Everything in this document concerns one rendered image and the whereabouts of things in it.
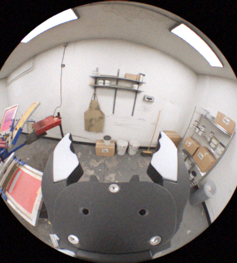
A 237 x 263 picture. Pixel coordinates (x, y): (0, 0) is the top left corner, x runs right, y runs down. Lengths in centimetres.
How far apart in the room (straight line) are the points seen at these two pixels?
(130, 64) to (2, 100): 562
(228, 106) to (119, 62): 279
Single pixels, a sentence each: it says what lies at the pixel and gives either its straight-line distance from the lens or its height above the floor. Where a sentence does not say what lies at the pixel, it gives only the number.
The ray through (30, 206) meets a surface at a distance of 104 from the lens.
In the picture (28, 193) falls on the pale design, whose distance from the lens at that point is 110.
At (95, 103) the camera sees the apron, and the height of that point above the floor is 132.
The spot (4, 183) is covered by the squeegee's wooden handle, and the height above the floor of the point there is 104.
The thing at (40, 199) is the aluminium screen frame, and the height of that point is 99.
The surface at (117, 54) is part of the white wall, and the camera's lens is 216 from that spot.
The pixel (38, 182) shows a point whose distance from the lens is 107.
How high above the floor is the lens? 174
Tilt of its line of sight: 30 degrees down
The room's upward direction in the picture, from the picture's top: 8 degrees clockwise
